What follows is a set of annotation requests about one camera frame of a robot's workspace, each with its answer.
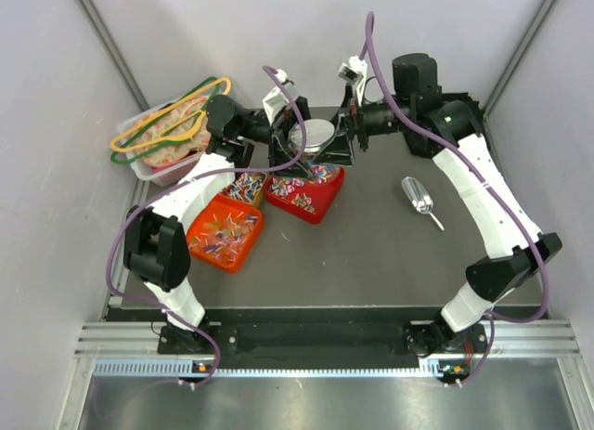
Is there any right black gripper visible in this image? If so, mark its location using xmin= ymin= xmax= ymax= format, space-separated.
xmin=311 ymin=85 xmax=411 ymax=170

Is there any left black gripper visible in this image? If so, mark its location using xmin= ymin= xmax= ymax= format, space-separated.
xmin=237 ymin=98 xmax=324 ymax=182

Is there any silver round jar lid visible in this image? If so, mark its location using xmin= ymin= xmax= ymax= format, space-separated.
xmin=288 ymin=119 xmax=334 ymax=154

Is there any red candy tray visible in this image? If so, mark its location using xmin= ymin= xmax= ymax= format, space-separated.
xmin=264 ymin=162 xmax=346 ymax=225

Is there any silver metal scoop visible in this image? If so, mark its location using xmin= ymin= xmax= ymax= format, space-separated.
xmin=401 ymin=176 xmax=445 ymax=232

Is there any clear glass jar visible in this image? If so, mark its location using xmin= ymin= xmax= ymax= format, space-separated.
xmin=285 ymin=139 xmax=331 ymax=181

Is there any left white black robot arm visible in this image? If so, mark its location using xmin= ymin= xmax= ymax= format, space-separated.
xmin=120 ymin=95 xmax=311 ymax=353

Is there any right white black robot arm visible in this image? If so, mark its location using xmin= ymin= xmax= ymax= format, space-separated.
xmin=314 ymin=53 xmax=562 ymax=357

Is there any pile of wrapped candies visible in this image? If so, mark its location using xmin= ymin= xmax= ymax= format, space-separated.
xmin=269 ymin=164 xmax=340 ymax=215

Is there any gold tin candy box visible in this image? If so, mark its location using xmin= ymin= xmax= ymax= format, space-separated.
xmin=220 ymin=173 xmax=268 ymax=208

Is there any orange candy tray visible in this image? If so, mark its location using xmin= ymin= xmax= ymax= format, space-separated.
xmin=187 ymin=195 xmax=265 ymax=274

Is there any yellow clothes hanger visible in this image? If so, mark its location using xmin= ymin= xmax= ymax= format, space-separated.
xmin=109 ymin=77 xmax=233 ymax=152

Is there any green clothes hanger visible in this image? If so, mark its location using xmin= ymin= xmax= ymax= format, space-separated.
xmin=110 ymin=77 xmax=232 ymax=169

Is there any floral patterned cloth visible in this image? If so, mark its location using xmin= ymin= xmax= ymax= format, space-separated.
xmin=111 ymin=96 xmax=212 ymax=171

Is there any black folded cloth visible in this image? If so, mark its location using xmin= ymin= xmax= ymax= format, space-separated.
xmin=407 ymin=93 xmax=484 ymax=147

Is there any white plastic basket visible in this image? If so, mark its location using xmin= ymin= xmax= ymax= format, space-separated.
xmin=116 ymin=105 xmax=205 ymax=187

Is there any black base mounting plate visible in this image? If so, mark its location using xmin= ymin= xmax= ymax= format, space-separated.
xmin=156 ymin=308 xmax=491 ymax=357

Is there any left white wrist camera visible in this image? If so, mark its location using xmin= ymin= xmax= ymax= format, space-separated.
xmin=262 ymin=66 xmax=298 ymax=124

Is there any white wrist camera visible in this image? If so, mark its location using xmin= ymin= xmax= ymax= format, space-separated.
xmin=338 ymin=56 xmax=368 ymax=104
xmin=262 ymin=66 xmax=298 ymax=124

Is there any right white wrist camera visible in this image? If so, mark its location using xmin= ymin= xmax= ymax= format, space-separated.
xmin=338 ymin=56 xmax=368 ymax=104

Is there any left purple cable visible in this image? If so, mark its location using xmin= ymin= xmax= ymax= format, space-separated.
xmin=106 ymin=65 xmax=307 ymax=387

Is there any aluminium frame rail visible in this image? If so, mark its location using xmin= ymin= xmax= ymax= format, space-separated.
xmin=74 ymin=319 xmax=580 ymax=358

